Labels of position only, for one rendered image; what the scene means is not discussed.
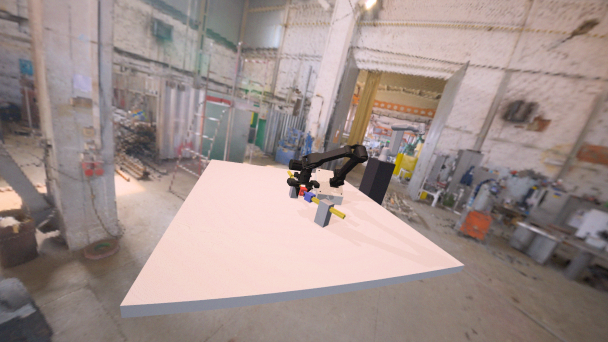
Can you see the yellow octagonal shaft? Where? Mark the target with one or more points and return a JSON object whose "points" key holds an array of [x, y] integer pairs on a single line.
{"points": [[292, 191]]}

